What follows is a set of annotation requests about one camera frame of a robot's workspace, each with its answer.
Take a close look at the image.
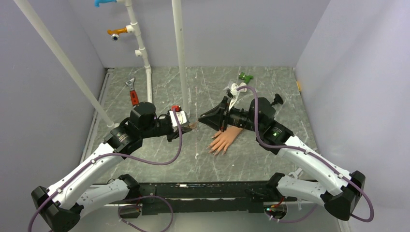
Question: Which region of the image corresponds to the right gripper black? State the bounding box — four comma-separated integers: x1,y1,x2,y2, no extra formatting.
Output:
199,96,263,133

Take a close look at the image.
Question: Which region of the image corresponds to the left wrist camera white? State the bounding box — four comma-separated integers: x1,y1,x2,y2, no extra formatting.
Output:
169,105,189,129

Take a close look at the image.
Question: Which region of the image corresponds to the blue faucet valve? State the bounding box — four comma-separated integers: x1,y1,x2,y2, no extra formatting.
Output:
94,0,117,7

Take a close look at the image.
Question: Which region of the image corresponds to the white PVC pipe frame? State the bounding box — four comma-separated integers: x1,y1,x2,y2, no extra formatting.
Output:
15,0,190,128

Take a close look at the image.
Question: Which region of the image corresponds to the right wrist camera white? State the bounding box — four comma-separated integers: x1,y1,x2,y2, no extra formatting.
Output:
223,81,247,111

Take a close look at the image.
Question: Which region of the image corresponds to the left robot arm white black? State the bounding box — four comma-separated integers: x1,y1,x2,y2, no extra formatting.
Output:
31,101,190,232

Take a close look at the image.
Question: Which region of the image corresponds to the mannequin hand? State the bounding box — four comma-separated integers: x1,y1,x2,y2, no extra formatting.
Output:
208,126,243,156

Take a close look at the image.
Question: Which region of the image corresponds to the orange faucet valve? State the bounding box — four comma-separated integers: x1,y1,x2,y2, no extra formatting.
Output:
107,27,128,41

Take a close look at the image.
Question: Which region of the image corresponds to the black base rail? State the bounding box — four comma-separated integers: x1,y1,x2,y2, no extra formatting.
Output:
116,181,296,216

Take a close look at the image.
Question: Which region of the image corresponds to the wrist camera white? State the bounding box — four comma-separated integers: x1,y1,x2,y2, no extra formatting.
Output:
169,105,189,129
223,81,247,111

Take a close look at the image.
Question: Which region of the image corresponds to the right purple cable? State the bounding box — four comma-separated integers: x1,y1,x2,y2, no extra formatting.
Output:
235,85,375,224

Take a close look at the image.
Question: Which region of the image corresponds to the black hand stand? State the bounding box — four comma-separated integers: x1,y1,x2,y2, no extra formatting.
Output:
271,93,284,106

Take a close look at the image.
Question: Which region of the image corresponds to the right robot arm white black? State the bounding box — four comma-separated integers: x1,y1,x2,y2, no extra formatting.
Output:
199,97,374,222

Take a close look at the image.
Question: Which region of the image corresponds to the red adjustable wrench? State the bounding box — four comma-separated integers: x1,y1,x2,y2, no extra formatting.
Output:
125,78,139,107

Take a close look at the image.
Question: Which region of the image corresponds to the green toy flashlight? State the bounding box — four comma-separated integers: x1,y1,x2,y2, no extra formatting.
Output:
238,72,254,82

